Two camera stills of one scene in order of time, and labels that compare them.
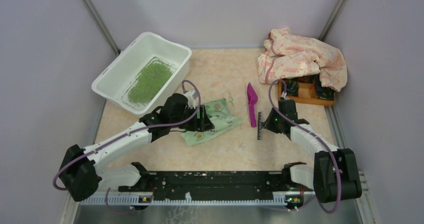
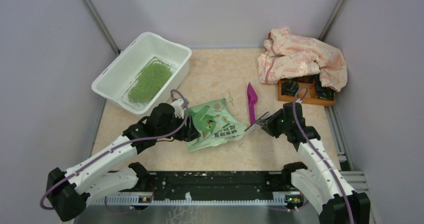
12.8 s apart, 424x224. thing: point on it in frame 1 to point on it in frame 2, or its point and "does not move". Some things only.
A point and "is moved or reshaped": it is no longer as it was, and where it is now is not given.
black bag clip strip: (259, 126) is moved or reshaped
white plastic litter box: (140, 79) does not move
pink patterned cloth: (286, 56) does not move
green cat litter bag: (223, 121) is moved or reshaped
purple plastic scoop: (252, 97) does not move
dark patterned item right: (323, 93) does not move
